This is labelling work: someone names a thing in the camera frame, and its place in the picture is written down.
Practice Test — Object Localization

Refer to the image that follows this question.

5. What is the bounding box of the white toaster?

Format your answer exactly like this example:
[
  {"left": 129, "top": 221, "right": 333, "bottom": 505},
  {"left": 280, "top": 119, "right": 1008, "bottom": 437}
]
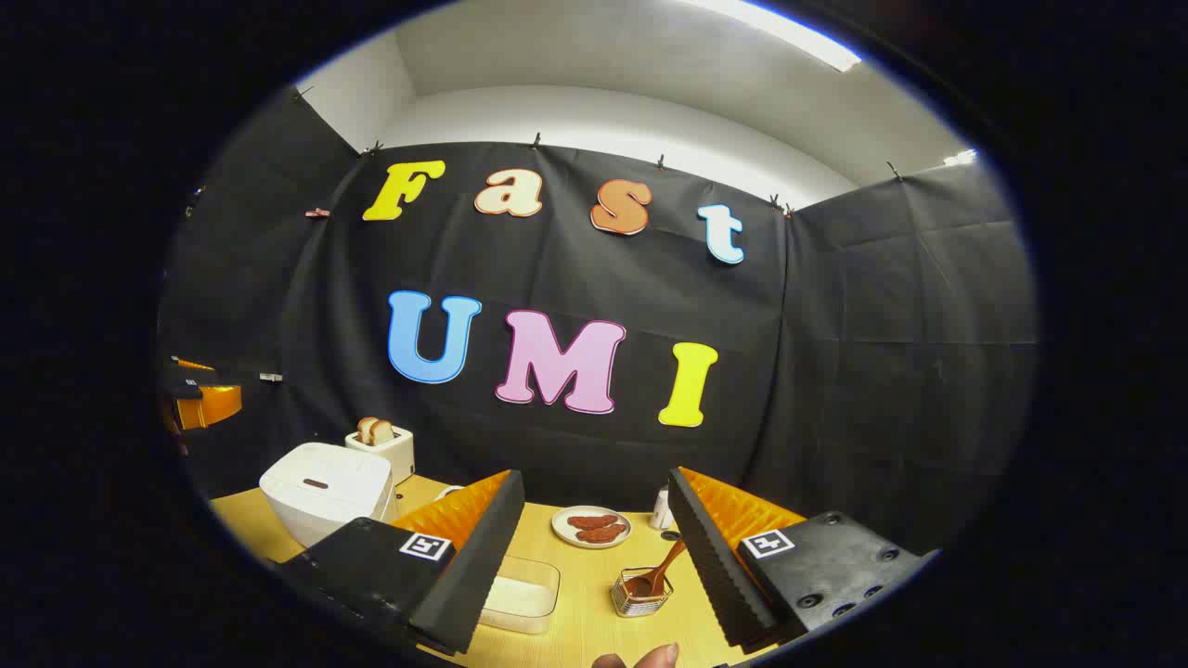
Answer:
[{"left": 345, "top": 425, "right": 416, "bottom": 485}]

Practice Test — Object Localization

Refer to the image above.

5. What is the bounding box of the clear plastic container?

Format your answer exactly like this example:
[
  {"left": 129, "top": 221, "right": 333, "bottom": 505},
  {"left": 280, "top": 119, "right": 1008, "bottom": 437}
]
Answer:
[{"left": 478, "top": 555, "right": 562, "bottom": 636}]

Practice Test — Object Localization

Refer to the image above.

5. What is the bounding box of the white round plate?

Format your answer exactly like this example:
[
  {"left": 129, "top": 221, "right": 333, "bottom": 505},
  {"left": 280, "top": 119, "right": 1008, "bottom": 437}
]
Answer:
[{"left": 551, "top": 506, "right": 633, "bottom": 550}]

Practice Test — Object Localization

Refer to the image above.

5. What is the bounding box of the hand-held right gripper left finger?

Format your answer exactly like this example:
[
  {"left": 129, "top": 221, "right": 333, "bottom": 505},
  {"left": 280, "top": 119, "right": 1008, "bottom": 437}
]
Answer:
[{"left": 278, "top": 469, "right": 525, "bottom": 655}]

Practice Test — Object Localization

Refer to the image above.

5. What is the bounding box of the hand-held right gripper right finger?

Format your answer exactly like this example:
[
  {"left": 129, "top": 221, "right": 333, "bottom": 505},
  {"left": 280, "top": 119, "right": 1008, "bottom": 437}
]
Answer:
[{"left": 666, "top": 466, "right": 929, "bottom": 650}]

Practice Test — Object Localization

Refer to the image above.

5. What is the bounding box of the white rice cooker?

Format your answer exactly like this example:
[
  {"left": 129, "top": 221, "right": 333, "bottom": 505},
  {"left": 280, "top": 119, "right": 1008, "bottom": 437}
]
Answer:
[{"left": 259, "top": 443, "right": 398, "bottom": 548}]

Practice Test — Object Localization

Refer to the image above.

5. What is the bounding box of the white rice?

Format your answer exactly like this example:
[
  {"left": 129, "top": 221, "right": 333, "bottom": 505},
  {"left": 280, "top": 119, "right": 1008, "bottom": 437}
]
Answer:
[{"left": 483, "top": 575, "right": 556, "bottom": 618}]

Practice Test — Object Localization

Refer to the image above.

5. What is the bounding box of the black backdrop cloth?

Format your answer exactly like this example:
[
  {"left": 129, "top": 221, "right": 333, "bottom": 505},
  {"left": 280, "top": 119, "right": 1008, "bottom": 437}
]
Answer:
[{"left": 158, "top": 88, "right": 1039, "bottom": 558}]

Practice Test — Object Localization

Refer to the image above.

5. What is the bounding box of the brown wooden spoon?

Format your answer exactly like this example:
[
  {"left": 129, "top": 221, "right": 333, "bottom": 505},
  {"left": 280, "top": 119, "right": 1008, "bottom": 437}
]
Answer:
[{"left": 624, "top": 538, "right": 688, "bottom": 599}]

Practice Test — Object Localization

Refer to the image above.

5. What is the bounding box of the row of black cloth clips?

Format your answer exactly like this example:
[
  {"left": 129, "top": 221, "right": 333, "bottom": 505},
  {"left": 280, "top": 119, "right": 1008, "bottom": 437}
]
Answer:
[{"left": 292, "top": 85, "right": 903, "bottom": 219}]

